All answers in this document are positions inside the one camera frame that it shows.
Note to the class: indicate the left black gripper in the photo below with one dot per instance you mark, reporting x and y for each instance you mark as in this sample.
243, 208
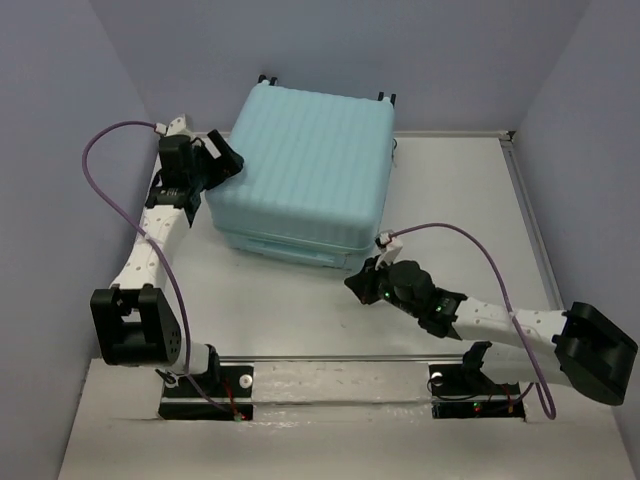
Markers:
231, 160

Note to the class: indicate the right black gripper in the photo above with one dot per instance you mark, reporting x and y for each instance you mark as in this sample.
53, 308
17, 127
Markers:
362, 283

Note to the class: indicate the light blue hardshell suitcase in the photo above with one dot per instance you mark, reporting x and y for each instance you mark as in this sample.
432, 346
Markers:
315, 178

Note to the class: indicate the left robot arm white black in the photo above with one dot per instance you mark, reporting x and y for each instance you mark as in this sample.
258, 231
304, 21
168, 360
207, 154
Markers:
141, 318

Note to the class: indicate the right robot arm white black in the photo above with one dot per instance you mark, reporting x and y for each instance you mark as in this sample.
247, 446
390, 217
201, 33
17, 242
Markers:
579, 347

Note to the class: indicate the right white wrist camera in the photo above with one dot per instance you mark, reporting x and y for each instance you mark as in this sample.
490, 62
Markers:
389, 246

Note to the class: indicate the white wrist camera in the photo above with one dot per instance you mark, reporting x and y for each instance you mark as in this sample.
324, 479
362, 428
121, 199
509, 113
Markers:
389, 246
178, 126

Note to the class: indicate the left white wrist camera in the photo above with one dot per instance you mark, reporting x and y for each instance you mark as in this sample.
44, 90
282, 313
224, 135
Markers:
178, 126

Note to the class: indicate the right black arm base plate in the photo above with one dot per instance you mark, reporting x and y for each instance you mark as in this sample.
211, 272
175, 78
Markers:
457, 395

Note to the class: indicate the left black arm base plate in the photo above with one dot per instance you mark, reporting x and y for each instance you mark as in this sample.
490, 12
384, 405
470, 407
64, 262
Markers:
230, 399

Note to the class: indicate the aluminium rail at table edge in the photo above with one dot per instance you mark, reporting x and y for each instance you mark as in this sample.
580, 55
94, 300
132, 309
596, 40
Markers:
544, 276

